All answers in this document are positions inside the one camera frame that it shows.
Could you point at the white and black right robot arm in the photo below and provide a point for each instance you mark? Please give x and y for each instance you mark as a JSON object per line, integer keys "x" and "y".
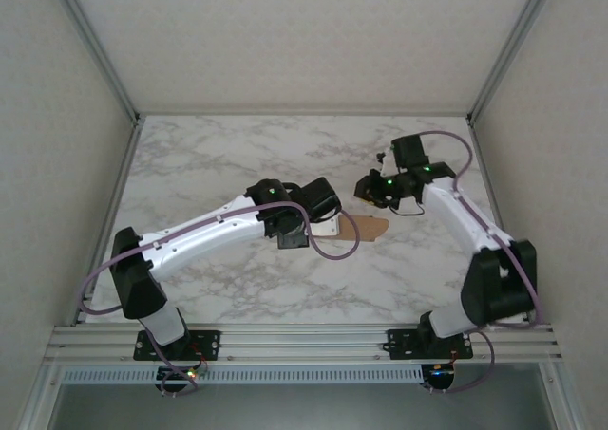
{"x": 456, "y": 216}

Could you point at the thin aluminium table back rail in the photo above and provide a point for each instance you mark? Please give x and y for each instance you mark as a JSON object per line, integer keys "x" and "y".
{"x": 304, "y": 114}

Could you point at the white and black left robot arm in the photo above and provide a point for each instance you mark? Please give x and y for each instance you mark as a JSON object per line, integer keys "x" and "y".
{"x": 204, "y": 235}

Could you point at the aluminium frame post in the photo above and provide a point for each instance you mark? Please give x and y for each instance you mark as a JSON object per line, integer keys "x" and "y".
{"x": 513, "y": 45}
{"x": 95, "y": 45}

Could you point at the wide aluminium mounting rail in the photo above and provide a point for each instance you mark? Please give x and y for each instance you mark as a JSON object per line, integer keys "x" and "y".
{"x": 309, "y": 344}

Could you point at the aluminium table side rail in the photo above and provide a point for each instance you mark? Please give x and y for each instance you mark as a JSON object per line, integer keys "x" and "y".
{"x": 485, "y": 169}
{"x": 126, "y": 164}

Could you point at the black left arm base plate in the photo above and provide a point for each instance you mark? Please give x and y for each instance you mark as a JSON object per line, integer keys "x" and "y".
{"x": 211, "y": 342}

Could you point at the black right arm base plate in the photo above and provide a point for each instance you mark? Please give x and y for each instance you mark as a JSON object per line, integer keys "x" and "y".
{"x": 399, "y": 344}

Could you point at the aluminium frame leg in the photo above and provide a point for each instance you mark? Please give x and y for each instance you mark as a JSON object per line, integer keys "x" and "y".
{"x": 563, "y": 401}
{"x": 40, "y": 401}

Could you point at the brown cardboard paper box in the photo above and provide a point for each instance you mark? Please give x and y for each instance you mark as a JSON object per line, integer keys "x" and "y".
{"x": 368, "y": 228}

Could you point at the small controller board with LED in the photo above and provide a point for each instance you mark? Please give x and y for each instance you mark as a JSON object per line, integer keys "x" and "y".
{"x": 439, "y": 378}
{"x": 173, "y": 375}

